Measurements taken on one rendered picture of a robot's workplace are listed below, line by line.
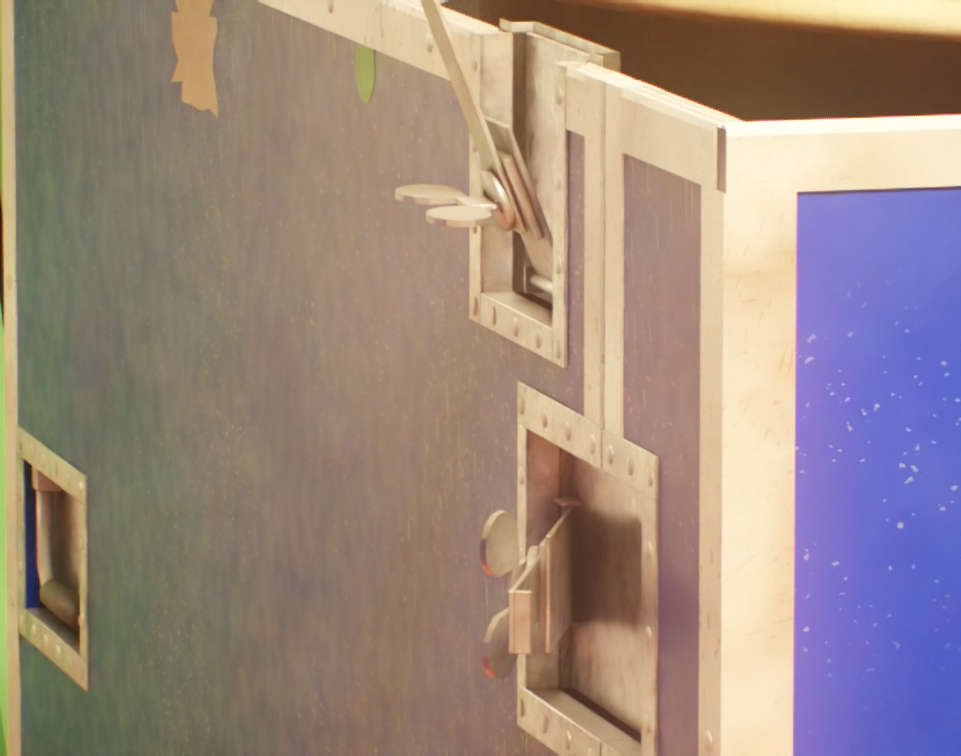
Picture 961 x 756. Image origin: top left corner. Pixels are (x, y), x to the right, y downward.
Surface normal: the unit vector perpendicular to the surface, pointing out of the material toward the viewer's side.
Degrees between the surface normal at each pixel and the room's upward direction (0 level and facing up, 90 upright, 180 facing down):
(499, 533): 94
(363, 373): 90
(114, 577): 90
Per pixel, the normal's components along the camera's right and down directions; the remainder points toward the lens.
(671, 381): -0.96, 0.04
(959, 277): 0.27, 0.14
